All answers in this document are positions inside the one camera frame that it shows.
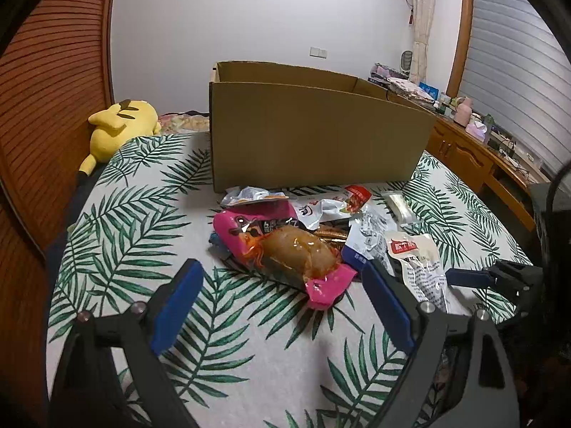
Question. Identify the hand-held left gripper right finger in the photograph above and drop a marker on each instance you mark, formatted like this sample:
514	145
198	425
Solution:
388	307

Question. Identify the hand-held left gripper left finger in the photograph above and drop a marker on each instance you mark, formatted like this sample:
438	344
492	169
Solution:
176	307

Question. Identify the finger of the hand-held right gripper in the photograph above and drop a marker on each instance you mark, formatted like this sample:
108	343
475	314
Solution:
466	277

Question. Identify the pink chicken leg snack packet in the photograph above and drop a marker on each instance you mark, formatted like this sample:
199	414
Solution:
285	249

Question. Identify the white and red snack packet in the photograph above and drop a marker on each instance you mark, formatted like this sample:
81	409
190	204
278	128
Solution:
312	214

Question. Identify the brown cardboard box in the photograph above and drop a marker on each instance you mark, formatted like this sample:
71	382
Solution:
312	142

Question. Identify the white packet with red label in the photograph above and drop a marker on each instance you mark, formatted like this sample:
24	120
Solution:
419	267

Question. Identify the silver and blue snack packet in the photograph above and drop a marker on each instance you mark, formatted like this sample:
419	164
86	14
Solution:
366	236

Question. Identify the leaf-print bed sheet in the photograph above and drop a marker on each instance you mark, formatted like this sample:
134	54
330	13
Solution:
134	232

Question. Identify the brown snack packet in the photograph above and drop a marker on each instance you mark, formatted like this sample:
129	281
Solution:
332	234

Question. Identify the small clear snack packet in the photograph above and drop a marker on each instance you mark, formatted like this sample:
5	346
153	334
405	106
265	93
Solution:
399	205

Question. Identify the wooden desk cabinet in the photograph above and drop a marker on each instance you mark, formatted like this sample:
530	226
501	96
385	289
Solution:
459	151

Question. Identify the silver packet with orange print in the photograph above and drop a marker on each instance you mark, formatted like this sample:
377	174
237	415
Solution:
250	195

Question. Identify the green bottle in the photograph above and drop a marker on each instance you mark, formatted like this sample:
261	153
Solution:
488	129

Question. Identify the pink bottle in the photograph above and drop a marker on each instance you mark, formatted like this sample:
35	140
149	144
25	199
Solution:
463	113

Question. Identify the floral quilt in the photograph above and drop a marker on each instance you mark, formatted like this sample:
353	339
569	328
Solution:
187	122

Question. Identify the grey window blind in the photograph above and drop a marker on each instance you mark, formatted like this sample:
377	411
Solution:
513	62

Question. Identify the yellow plush toy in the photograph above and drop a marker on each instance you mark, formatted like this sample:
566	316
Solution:
116	125

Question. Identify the pile of folded cloths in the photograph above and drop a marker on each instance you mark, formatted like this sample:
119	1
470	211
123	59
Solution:
401	85

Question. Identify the white desk fan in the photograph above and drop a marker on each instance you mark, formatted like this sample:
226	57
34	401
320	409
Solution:
406	62

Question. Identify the wooden slatted wardrobe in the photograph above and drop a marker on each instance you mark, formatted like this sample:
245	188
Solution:
53	98

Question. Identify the beige curtain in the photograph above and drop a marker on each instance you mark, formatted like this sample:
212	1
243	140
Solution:
424	18

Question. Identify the white wall socket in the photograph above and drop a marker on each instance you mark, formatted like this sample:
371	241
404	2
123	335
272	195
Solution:
318	52

